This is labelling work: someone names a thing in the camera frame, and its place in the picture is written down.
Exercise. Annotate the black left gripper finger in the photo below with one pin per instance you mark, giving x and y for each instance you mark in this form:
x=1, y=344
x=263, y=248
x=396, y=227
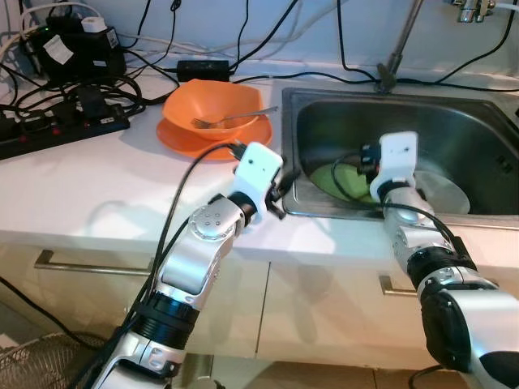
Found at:
x=276, y=212
x=287, y=181

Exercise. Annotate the orange bowl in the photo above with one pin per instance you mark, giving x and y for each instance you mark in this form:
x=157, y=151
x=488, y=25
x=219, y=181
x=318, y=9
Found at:
x=203, y=101

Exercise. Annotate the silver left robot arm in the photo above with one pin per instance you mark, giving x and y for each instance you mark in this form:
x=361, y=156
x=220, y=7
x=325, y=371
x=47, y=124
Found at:
x=190, y=259

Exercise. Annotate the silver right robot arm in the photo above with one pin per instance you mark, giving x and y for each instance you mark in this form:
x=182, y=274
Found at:
x=462, y=320

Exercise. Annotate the green plate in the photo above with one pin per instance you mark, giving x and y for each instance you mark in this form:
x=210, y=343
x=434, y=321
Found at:
x=328, y=183

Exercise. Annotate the silver fork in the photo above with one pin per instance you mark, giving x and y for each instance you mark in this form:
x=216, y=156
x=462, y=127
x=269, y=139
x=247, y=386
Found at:
x=243, y=116

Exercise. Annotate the white plate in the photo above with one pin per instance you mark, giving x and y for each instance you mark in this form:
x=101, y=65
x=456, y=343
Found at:
x=446, y=194

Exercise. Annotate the stainless steel sink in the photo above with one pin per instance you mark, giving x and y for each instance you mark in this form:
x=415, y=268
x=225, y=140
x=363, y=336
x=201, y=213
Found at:
x=454, y=130

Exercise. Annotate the orange plate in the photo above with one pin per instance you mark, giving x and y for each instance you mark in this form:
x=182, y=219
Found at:
x=180, y=144

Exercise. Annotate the cream cabinet front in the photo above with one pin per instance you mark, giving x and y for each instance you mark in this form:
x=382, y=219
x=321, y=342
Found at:
x=324, y=312
x=81, y=312

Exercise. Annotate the grey faucet pipe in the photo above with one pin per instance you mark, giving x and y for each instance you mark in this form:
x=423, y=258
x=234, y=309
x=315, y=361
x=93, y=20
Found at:
x=399, y=49

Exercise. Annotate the chrome water valve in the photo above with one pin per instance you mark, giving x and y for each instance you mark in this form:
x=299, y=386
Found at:
x=474, y=11

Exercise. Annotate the black power strip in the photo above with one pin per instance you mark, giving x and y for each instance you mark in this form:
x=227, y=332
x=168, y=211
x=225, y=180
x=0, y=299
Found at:
x=49, y=134

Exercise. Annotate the black power adapter box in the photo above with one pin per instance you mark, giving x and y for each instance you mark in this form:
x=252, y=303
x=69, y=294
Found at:
x=81, y=57

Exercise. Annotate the white plug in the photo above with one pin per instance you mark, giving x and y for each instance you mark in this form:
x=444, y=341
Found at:
x=92, y=26

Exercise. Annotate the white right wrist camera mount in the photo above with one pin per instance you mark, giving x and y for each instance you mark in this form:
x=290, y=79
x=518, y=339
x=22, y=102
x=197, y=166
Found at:
x=399, y=158

